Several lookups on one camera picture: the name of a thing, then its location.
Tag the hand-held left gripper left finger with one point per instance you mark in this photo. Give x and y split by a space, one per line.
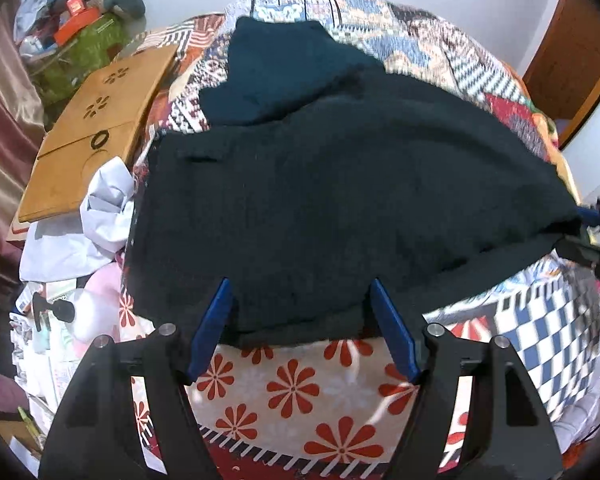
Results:
211 332

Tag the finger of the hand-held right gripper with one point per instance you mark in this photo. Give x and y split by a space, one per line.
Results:
597 260
591 215

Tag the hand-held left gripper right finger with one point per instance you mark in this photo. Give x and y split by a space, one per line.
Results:
394 332

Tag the black pants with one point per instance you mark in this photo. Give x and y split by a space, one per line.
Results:
330 185

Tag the patchwork printed blanket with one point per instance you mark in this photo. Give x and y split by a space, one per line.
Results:
545 320

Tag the pink bottle with black pump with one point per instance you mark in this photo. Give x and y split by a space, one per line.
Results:
97 305

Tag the wooden door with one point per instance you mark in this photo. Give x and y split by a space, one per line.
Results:
570 60

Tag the black plastic dispenser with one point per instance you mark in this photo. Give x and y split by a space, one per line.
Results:
52 309

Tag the white cloth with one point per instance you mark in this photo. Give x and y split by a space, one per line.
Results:
80 240

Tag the pile of papers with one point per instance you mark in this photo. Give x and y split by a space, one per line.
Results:
45 365

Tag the dark red cloth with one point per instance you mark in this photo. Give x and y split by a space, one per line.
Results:
0 375

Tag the wooden lap desk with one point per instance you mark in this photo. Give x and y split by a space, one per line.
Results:
105 110

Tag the striped pink curtain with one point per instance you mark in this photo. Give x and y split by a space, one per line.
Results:
5 110

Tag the green patterned bag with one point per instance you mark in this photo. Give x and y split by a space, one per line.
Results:
95 47

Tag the orange box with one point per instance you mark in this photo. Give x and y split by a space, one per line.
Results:
77 25

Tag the small red box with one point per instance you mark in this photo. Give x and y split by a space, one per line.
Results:
76 6

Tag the pile of light clothes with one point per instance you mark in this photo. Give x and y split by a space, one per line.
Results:
40 0

